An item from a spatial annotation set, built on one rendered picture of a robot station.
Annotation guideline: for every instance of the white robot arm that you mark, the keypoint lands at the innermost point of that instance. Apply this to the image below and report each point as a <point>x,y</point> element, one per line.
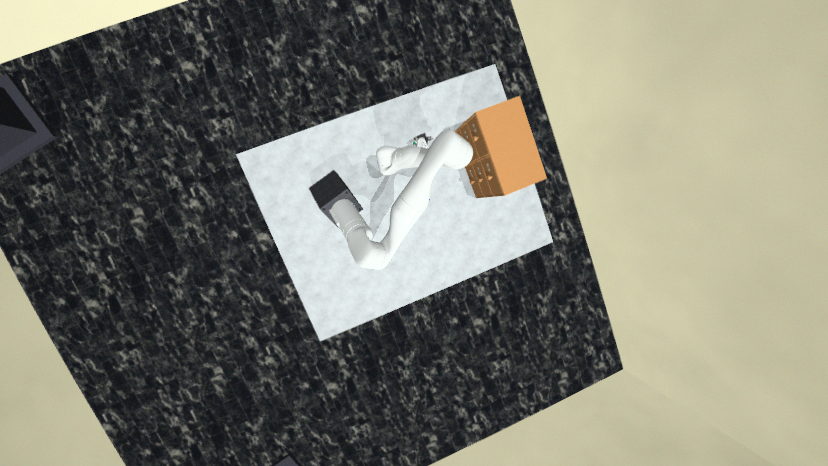
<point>448,150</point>

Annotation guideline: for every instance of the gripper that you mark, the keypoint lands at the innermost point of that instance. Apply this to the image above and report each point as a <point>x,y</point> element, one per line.
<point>423,135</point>

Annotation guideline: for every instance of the brown wooden chest of drawers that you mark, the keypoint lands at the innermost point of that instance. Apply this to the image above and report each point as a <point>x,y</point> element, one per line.
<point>511,145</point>

